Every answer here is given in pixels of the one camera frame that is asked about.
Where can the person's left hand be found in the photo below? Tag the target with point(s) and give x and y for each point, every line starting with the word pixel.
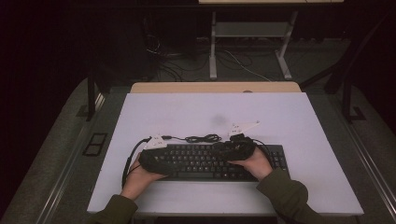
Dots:
pixel 138 180

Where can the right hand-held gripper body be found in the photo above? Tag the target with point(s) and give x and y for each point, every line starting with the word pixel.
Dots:
pixel 241 149

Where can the person's right hand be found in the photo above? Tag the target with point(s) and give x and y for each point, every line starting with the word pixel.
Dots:
pixel 257 166

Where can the black computer keyboard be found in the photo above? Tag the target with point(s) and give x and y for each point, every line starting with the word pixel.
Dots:
pixel 202 161

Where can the white metal desk frame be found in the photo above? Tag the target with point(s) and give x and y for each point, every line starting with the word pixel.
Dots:
pixel 249 29

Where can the black floor socket frame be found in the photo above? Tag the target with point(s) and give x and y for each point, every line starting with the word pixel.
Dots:
pixel 95 143

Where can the black metal stand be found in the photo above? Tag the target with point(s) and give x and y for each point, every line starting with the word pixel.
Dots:
pixel 91 93
pixel 347 93

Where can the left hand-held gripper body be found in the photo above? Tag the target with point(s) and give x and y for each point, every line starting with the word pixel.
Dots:
pixel 152 160

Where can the white table board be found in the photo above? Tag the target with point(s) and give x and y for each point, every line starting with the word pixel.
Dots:
pixel 218 109

